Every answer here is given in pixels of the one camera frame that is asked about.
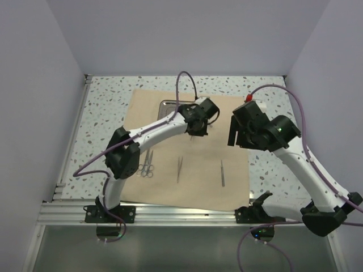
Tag steel surgical scissors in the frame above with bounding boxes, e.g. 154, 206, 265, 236
137, 158, 149, 177
147, 150, 154, 178

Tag steel instrument tray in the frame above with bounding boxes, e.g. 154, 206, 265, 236
157, 100, 177, 120

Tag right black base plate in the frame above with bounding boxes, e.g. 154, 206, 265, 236
234, 206, 286, 224

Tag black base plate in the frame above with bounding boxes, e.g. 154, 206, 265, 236
234, 206, 286, 224
83, 205, 136, 223

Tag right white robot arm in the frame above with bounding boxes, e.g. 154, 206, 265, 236
227, 101, 362, 237

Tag aluminium front rail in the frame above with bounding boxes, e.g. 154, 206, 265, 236
36, 200, 333, 226

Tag beige cloth wrap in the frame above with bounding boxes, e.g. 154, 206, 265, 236
121, 95, 250, 211

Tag aluminium left side rail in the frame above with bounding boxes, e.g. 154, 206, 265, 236
50, 74, 93, 202

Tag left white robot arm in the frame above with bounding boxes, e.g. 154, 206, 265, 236
98, 97, 220, 223

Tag purple cable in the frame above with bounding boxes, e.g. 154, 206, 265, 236
237, 84, 363, 272
73, 70, 199, 242

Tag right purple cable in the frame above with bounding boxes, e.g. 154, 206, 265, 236
237, 84, 363, 272

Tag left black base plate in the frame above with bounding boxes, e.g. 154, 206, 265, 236
83, 205, 136, 223

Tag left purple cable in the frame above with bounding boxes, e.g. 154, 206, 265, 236
73, 70, 199, 242

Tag steel tweezers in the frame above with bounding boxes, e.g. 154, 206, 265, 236
176, 156, 183, 183

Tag steel scalpel handle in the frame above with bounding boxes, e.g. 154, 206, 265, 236
221, 160, 225, 188

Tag steel forceps with rings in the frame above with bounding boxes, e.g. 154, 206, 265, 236
139, 149, 154, 172

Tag aluminium rail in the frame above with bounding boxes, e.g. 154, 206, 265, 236
50, 74, 93, 202
36, 200, 333, 226

